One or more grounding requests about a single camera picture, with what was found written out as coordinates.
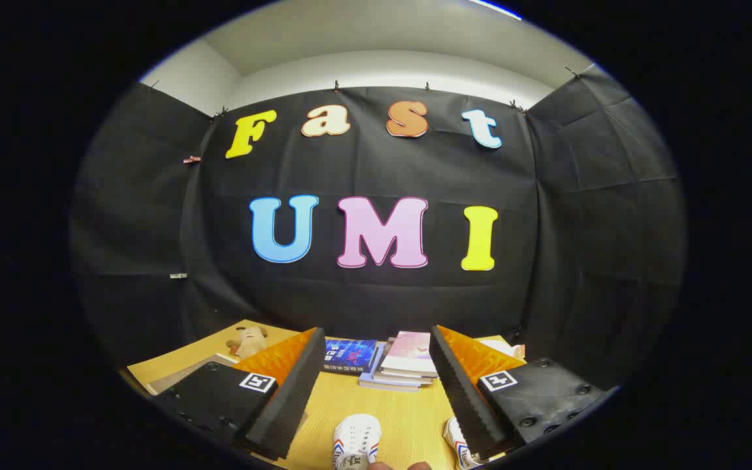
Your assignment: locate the white plush toy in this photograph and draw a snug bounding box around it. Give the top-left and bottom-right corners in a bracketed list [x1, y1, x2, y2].
[477, 336, 527, 361]

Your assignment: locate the white middle book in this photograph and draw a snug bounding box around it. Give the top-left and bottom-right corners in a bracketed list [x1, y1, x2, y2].
[373, 339, 435, 386]

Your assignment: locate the white canvas shoe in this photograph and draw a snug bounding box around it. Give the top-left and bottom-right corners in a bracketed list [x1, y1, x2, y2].
[443, 418, 484, 469]
[332, 414, 382, 470]

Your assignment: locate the dark blue book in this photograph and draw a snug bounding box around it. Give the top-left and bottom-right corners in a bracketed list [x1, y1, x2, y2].
[322, 338, 378, 375]

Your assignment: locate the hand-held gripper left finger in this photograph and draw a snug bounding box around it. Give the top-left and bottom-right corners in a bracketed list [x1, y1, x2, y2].
[153, 326, 326, 460]

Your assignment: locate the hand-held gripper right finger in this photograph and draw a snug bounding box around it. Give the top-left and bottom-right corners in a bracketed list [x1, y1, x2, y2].
[428, 324, 619, 463]

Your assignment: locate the beige fabric storage box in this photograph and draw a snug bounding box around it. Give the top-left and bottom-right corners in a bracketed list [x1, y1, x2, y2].
[148, 353, 241, 396]

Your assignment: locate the brown plush dog toy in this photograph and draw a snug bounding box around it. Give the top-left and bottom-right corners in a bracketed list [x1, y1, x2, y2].
[226, 324, 269, 360]

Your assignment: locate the light blue book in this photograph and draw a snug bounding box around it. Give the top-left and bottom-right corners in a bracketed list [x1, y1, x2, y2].
[358, 343, 422, 392]

